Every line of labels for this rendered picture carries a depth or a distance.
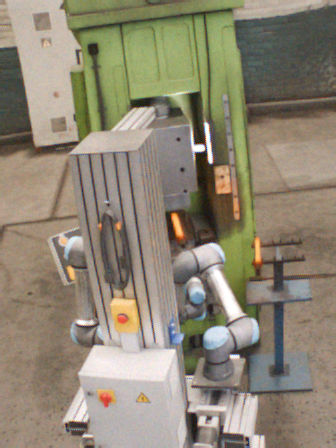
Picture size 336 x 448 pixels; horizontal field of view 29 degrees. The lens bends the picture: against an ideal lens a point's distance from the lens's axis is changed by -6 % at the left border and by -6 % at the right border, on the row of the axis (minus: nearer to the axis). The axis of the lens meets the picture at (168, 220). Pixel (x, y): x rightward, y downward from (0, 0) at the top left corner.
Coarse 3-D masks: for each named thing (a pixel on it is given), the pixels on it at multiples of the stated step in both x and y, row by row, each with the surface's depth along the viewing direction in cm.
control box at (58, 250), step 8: (72, 232) 370; (80, 232) 372; (48, 240) 369; (56, 240) 366; (56, 248) 365; (64, 248) 367; (56, 256) 365; (64, 256) 366; (64, 264) 365; (64, 272) 364; (64, 280) 366; (72, 280) 365
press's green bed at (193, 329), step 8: (192, 320) 410; (208, 320) 412; (216, 320) 412; (224, 320) 412; (184, 328) 411; (192, 328) 412; (200, 328) 413; (208, 328) 414; (184, 336) 420; (192, 336) 421; (200, 336) 432; (184, 344) 423; (192, 344) 430; (200, 344) 428; (184, 352) 425; (192, 352) 426; (200, 352) 426; (184, 360) 423; (192, 360) 423; (184, 368) 425; (192, 368) 426
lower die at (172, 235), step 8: (168, 216) 424; (184, 216) 420; (168, 224) 413; (184, 224) 410; (168, 232) 403; (184, 232) 400; (176, 240) 393; (192, 240) 394; (176, 248) 395; (184, 248) 395
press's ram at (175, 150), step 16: (176, 112) 392; (160, 128) 364; (176, 128) 365; (160, 144) 368; (176, 144) 369; (192, 144) 370; (160, 160) 372; (176, 160) 373; (192, 160) 374; (160, 176) 376; (176, 176) 377; (192, 176) 378; (176, 192) 381
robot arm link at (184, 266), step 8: (184, 256) 308; (192, 256) 307; (176, 264) 309; (184, 264) 307; (192, 264) 306; (176, 272) 309; (184, 272) 307; (192, 272) 308; (176, 280) 311; (184, 280) 311; (176, 288) 317; (184, 288) 318; (176, 296) 321; (184, 296) 323; (184, 304) 329; (184, 312) 336; (184, 320) 337
